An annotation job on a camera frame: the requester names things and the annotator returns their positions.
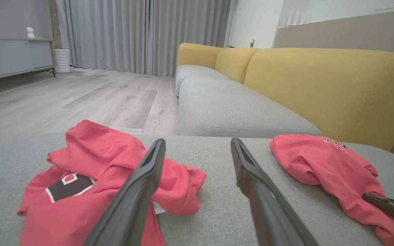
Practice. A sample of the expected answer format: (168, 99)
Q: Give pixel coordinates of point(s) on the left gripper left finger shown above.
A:
(132, 205)

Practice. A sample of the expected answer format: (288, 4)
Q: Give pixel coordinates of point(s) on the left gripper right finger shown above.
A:
(268, 212)

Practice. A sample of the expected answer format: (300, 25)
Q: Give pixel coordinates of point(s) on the small white round camera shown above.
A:
(30, 32)

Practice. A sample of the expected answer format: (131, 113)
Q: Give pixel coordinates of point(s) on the grey pleated curtain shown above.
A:
(115, 34)

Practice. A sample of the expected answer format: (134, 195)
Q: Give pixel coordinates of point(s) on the yellow sofa backrest cushion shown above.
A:
(195, 54)
(337, 92)
(234, 63)

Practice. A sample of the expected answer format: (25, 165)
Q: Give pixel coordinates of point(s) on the white antenna router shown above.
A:
(290, 19)

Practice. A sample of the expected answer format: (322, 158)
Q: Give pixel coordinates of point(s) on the grey sideboard wooden frame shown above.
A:
(12, 54)

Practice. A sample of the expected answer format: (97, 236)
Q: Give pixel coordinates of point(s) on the white wall plug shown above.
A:
(252, 42)

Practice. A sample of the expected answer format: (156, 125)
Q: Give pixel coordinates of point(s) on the grey sofa seat cushion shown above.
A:
(238, 109)
(193, 71)

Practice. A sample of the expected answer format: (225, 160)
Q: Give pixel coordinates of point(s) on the red sports garment white trim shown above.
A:
(97, 153)

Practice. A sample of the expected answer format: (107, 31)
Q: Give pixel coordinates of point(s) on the white ribbed cylinder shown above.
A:
(63, 61)

